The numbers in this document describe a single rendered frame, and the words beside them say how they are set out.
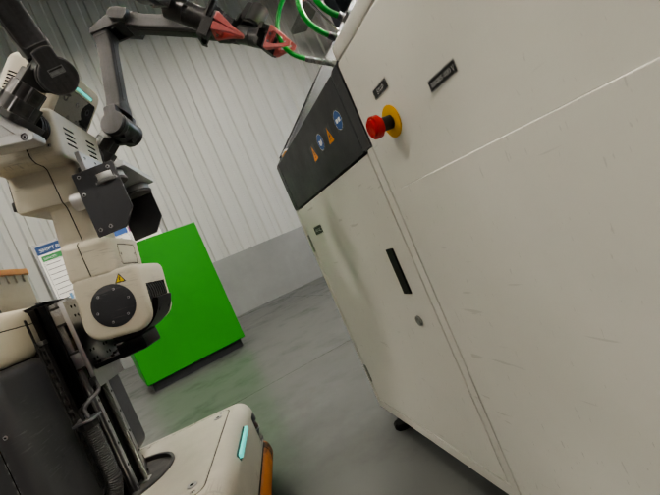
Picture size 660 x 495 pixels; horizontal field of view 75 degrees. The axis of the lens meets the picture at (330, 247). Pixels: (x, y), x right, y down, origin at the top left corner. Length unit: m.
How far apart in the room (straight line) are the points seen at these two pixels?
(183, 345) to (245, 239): 3.73
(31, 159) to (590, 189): 1.12
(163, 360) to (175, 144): 4.60
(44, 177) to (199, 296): 3.12
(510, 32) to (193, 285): 3.96
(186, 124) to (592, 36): 7.81
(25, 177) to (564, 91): 1.16
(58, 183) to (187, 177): 6.55
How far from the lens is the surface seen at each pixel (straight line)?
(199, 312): 4.26
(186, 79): 8.41
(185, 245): 4.31
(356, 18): 0.74
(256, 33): 1.41
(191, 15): 1.24
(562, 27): 0.46
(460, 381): 0.90
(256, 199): 7.81
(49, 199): 1.26
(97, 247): 1.18
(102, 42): 1.71
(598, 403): 0.63
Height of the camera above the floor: 0.68
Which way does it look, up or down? 2 degrees down
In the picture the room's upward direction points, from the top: 23 degrees counter-clockwise
